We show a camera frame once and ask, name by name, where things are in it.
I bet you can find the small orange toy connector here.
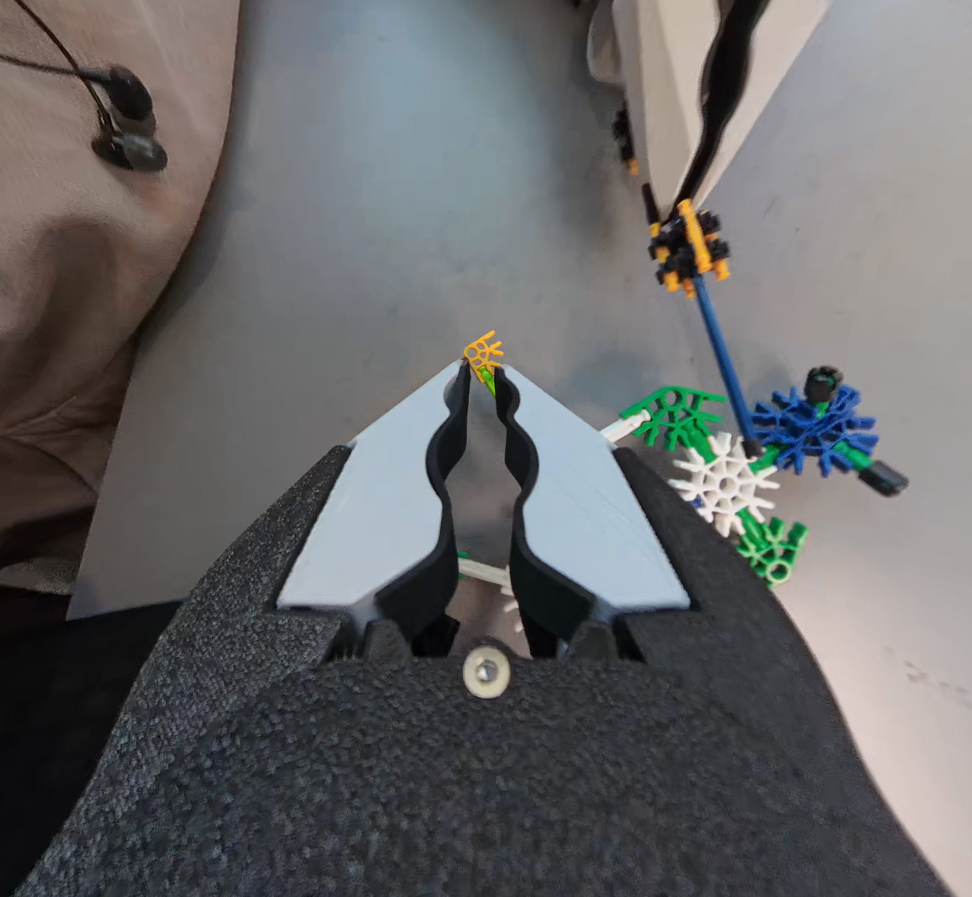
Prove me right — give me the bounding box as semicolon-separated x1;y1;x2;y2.
463;330;506;382

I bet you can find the thin blue toy rod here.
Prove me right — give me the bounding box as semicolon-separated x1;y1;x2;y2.
691;278;760;454

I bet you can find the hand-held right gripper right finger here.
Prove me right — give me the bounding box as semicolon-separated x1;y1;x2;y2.
494;365;692;660

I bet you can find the black orange toy wheel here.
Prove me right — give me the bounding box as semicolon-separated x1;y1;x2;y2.
611;103;640;177
640;182;732;300

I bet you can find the multicoloured construction toy model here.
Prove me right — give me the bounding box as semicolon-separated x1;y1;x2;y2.
456;365;910;636

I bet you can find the black earbud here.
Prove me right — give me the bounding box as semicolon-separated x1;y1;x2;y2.
91;130;170;173
106;65;156;119

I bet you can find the beige printed hoodie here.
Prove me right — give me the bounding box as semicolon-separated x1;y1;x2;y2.
0;0;246;594

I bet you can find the black earphone cable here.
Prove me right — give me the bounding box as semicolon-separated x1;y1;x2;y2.
0;0;115;142

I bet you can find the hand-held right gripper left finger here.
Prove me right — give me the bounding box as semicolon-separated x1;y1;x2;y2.
275;359;472;657

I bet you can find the person's right leg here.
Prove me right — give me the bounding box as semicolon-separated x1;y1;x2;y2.
0;586;183;897

